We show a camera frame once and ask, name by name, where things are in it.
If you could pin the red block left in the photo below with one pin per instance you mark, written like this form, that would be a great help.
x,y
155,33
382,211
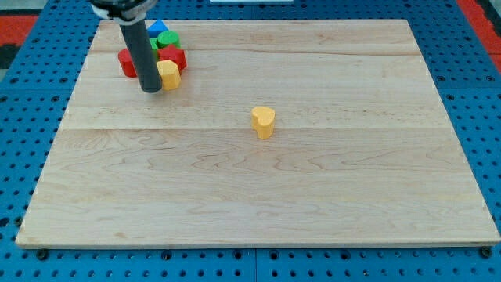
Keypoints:
x,y
127,65

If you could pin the blue triangle block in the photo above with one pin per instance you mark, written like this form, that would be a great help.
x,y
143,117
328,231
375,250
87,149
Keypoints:
x,y
156,28

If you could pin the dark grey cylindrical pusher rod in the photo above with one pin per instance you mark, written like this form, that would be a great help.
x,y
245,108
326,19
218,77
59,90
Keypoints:
x,y
138,44

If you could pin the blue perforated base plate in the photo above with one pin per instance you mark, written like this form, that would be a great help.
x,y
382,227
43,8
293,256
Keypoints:
x,y
38,84

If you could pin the light wooden board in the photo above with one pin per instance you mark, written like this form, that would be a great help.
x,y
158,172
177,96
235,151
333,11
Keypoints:
x,y
363,154

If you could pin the yellow heart block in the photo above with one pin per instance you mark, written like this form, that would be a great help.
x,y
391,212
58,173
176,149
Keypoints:
x,y
263,121

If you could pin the black and white robot end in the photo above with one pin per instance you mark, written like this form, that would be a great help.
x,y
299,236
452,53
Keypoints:
x,y
124,12

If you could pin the green block behind rod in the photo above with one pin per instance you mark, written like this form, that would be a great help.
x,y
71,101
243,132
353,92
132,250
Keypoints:
x,y
154,47

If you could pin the yellow hexagon block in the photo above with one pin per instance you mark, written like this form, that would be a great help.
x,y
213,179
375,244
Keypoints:
x,y
169,74

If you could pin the green round block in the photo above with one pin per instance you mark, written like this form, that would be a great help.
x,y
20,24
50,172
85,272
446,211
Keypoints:
x,y
166,38

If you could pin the red star block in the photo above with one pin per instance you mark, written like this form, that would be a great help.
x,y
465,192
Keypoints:
x,y
175,54

